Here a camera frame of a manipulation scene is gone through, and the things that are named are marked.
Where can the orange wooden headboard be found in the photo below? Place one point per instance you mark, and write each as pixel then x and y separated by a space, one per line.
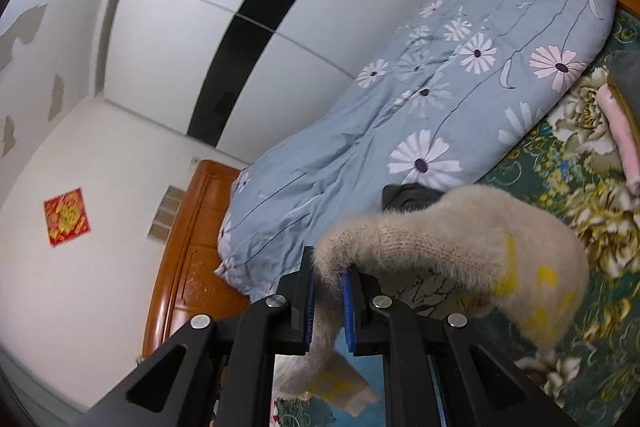
pixel 186 283

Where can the grey folded garment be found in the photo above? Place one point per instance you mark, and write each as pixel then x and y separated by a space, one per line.
pixel 624 69

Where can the pink folded garment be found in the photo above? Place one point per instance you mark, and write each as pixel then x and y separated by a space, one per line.
pixel 621 131

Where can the green floral bed blanket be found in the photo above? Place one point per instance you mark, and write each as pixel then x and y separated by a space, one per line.
pixel 569 166

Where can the white black sliding wardrobe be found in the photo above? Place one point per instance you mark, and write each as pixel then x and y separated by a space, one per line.
pixel 240 75

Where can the red square wall decoration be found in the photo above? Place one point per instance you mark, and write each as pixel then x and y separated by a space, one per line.
pixel 66 217

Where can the light blue floral quilt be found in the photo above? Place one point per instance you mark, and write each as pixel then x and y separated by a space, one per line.
pixel 440 104

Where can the beige fuzzy knit sweater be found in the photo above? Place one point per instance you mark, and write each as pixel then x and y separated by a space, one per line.
pixel 507 254

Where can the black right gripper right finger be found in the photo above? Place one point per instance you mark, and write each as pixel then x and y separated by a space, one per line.
pixel 439 372

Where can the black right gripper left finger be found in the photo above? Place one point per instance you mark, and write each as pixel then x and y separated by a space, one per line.
pixel 216 372

